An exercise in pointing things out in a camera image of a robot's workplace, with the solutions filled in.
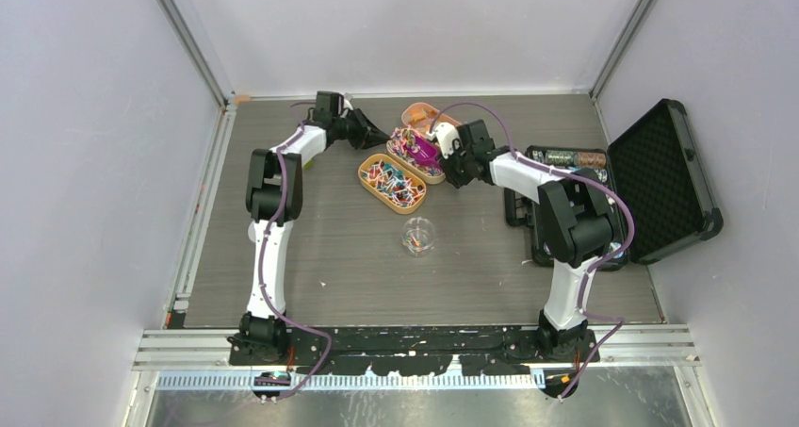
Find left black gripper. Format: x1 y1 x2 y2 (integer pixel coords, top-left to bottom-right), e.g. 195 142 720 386
334 109 392 152

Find magenta plastic scoop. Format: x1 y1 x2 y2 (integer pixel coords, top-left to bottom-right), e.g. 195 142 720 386
403 135 441 169

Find clear plastic cup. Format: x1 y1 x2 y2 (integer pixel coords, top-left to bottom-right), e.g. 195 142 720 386
400 217 437 257

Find rainbow swirl lollipop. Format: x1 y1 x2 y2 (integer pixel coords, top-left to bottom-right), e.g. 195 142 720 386
402 231 433 255

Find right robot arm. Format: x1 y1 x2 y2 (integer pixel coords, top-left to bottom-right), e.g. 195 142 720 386
427 121 615 362

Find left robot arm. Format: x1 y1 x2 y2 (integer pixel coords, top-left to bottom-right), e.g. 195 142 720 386
228 90 388 366

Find pink tray popsicle candies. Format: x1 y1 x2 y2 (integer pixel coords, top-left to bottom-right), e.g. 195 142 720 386
392 102 462 139

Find cream tray swirl lollipops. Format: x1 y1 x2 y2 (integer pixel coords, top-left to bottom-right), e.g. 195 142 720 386
386 127 445 185

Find tan tray round lollipops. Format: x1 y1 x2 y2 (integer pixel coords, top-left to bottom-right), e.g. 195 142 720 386
356 154 428 215

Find black poker chip case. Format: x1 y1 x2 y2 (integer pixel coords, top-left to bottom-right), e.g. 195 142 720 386
524 99 724 271

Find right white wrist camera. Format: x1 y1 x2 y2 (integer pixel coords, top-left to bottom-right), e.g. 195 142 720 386
427 122 460 159

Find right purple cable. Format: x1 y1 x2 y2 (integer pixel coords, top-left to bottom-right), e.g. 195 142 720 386
427 102 637 401

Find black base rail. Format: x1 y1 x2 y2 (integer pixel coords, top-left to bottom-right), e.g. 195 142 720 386
227 326 599 376

